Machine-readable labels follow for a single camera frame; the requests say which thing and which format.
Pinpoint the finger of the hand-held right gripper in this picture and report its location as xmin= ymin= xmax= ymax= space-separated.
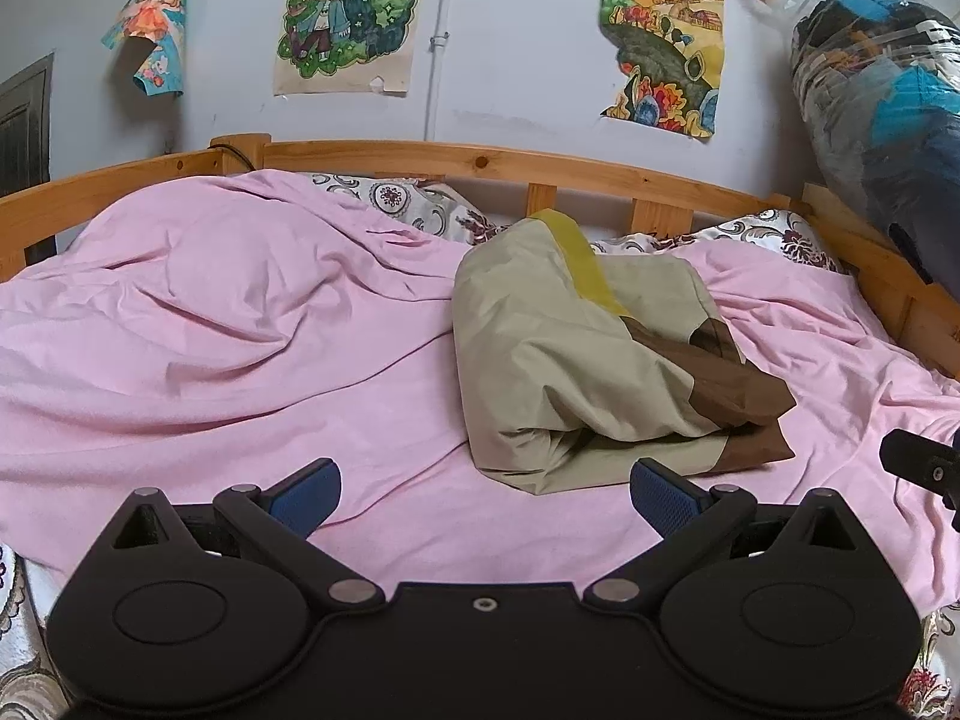
xmin=879 ymin=427 xmax=960 ymax=533

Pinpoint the dark door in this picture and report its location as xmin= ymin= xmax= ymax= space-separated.
xmin=0 ymin=52 xmax=58 ymax=265

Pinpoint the blond cartoon figure wall poster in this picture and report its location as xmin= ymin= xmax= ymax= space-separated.
xmin=272 ymin=0 xmax=430 ymax=98

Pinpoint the beige yellow brown cloth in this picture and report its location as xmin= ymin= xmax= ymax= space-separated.
xmin=452 ymin=208 xmax=797 ymax=497

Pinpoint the clear plastic bag of clothes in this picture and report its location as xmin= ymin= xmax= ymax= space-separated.
xmin=780 ymin=0 xmax=960 ymax=287

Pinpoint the pink bed sheet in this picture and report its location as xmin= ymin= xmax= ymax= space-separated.
xmin=0 ymin=169 xmax=960 ymax=616

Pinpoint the wooden bed frame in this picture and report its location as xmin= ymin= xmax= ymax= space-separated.
xmin=0 ymin=133 xmax=960 ymax=383

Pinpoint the colourful landscape wall poster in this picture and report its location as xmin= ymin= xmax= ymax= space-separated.
xmin=598 ymin=0 xmax=727 ymax=142

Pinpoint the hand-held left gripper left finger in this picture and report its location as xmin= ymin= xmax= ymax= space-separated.
xmin=109 ymin=457 xmax=387 ymax=612

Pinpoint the floral patterned mattress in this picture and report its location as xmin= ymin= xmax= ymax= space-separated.
xmin=0 ymin=172 xmax=960 ymax=720

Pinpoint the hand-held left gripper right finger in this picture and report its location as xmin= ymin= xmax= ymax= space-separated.
xmin=585 ymin=457 xmax=862 ymax=610

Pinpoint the white wall pipe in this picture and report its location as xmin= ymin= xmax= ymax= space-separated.
xmin=424 ymin=0 xmax=460 ymax=143

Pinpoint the orange cartoon girl wall poster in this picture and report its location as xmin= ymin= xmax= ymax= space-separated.
xmin=103 ymin=0 xmax=190 ymax=100

